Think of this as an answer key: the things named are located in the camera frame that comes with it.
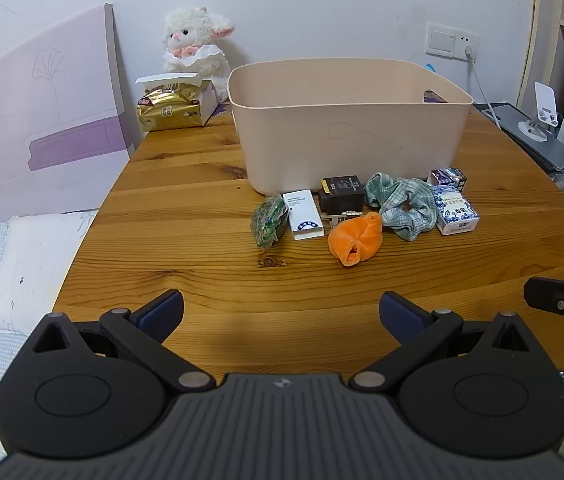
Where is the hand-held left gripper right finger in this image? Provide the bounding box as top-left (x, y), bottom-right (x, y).
top-left (349, 290), bottom-right (536, 393)

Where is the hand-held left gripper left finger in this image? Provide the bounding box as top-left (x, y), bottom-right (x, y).
top-left (29, 288), bottom-right (216, 394)

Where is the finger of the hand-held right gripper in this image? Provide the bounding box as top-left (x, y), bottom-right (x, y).
top-left (523, 276), bottom-right (564, 353)

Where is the orange plush scrunchie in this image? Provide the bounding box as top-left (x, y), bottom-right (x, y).
top-left (327, 211), bottom-right (384, 267)

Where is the green plaid scrunchie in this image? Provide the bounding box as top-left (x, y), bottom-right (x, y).
top-left (363, 172), bottom-right (438, 241)

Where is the blue white patterned box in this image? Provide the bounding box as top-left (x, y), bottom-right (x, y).
top-left (431, 184), bottom-right (480, 236)

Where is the black square box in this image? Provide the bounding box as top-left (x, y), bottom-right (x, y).
top-left (318, 175), bottom-right (366, 215)

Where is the green patterned small pouch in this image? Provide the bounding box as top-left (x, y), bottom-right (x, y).
top-left (250, 194), bottom-right (289, 251)

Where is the white rectangular box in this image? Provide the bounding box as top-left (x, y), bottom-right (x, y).
top-left (282, 189), bottom-right (325, 241)

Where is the small dark blue box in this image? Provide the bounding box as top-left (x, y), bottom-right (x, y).
top-left (427, 167), bottom-right (468, 192)

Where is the beige plastic storage bin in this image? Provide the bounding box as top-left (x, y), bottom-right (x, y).
top-left (227, 57), bottom-right (474, 197)

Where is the small metal clip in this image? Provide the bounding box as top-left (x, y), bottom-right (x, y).
top-left (322, 210), bottom-right (364, 226)

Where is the white pillow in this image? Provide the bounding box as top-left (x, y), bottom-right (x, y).
top-left (0, 211), bottom-right (99, 335)

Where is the grey laptop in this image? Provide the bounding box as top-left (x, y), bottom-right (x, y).
top-left (473, 102), bottom-right (564, 172)

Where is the white phone stand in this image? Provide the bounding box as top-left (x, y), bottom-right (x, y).
top-left (518, 82), bottom-right (563, 142)

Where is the gold tissue pack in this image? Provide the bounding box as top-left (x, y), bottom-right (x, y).
top-left (135, 71), bottom-right (218, 132)

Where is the pink purple headboard panel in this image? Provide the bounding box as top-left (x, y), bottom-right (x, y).
top-left (0, 3), bottom-right (137, 230)

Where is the white plush lamb toy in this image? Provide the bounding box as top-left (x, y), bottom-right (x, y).
top-left (162, 6), bottom-right (236, 103)

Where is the white power cable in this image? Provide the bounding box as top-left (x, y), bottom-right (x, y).
top-left (466, 46), bottom-right (503, 126)

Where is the wall socket panel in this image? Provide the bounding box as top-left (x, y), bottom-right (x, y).
top-left (425, 23), bottom-right (479, 61)

